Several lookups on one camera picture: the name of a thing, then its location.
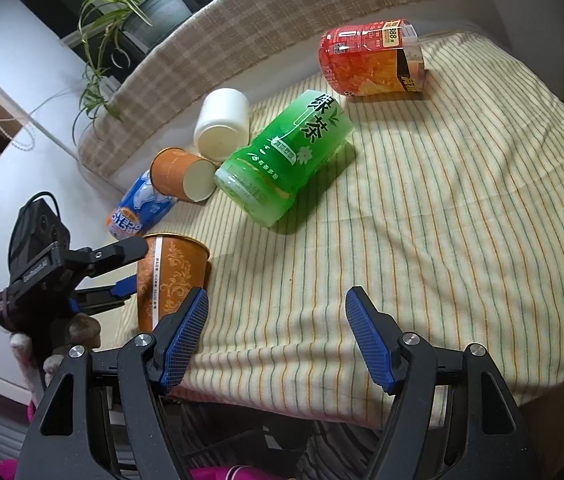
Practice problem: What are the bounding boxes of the orange patterned paper cup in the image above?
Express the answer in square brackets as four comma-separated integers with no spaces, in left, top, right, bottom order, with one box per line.
[136,234,210,332]

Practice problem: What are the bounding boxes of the lying orange paper cup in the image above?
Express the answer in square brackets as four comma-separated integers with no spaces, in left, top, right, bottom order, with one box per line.
[149,148,216,203]

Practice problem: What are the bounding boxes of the green tea bottle cup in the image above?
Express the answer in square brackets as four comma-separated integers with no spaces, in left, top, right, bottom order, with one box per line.
[215,90,353,228]

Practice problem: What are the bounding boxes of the white plastic cup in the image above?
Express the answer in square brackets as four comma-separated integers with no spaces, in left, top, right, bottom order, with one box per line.
[194,88,249,162]

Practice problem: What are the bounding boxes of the red orange bottle cup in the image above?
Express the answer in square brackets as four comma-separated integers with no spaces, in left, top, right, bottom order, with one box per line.
[318,18,426,96]

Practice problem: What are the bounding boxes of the gloved left hand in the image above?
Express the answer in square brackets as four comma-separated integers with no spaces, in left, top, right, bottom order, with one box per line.
[9,313,102,393]

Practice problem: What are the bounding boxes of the blue arctic ocean can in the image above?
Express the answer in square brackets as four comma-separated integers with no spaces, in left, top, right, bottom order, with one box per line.
[106,170,177,240]

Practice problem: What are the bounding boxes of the yellow striped cloth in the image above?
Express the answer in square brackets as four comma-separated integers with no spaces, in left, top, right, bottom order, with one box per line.
[157,32,564,427]

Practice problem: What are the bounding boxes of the spider plant in pot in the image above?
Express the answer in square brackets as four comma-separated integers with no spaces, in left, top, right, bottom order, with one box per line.
[76,0,193,122]

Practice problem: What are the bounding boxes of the brown plaid blanket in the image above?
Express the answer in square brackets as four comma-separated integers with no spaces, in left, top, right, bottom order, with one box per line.
[78,0,428,178]

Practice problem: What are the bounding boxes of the white cable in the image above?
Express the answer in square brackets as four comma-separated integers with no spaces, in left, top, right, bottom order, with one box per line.
[0,44,88,162]

